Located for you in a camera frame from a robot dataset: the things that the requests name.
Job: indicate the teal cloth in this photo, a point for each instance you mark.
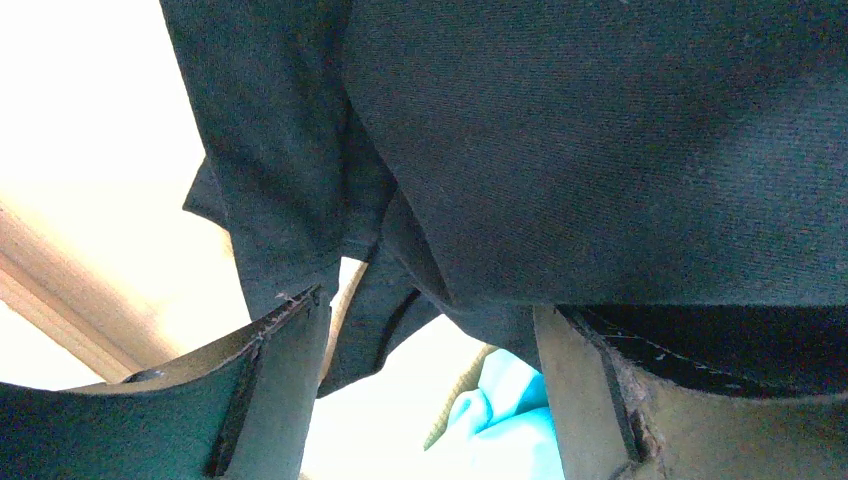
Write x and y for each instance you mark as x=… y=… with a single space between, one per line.
x=501 y=429

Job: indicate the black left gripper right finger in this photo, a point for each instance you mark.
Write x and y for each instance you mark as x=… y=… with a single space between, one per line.
x=625 y=407

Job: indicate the black t-shirt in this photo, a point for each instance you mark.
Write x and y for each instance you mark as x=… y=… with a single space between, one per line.
x=675 y=170

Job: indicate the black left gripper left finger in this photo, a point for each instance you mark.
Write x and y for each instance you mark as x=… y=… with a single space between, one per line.
x=237 y=408

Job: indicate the wooden clothes rack frame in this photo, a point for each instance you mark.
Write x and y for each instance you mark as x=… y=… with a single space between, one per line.
x=104 y=326

